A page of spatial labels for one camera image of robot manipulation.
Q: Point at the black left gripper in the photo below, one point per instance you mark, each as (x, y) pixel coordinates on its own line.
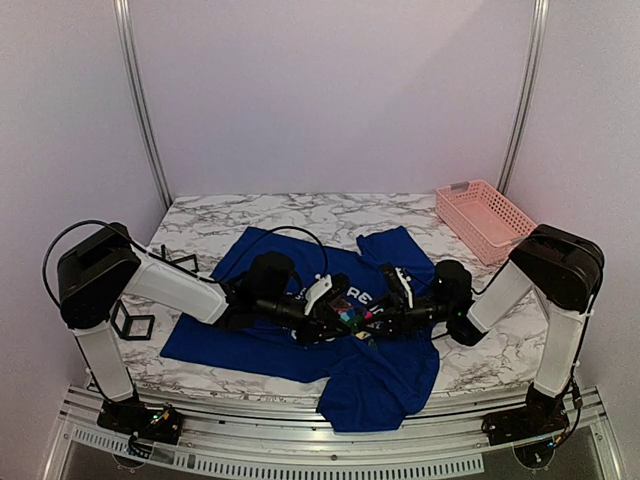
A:
(321, 317)

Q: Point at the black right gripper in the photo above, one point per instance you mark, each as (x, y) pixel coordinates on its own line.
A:
(396, 305)

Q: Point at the blue printed t-shirt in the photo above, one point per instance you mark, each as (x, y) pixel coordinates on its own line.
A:
(371, 387)

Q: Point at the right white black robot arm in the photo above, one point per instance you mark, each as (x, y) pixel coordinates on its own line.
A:
(562, 272)

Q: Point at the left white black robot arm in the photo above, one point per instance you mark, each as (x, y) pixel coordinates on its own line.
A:
(99, 276)

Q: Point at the pink perforated plastic basket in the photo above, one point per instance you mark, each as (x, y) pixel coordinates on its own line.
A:
(488, 223)

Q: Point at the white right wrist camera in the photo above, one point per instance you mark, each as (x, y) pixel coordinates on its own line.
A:
(400, 293)

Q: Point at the aluminium front rail frame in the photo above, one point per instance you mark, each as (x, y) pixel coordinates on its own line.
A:
(266, 437)

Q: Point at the right aluminium corner post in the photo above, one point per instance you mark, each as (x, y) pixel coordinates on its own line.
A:
(527, 90)

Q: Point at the aluminium corner post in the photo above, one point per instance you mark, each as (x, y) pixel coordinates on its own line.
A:
(131, 64)
(527, 90)

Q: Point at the left aluminium corner post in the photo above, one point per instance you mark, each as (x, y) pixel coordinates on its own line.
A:
(131, 64)

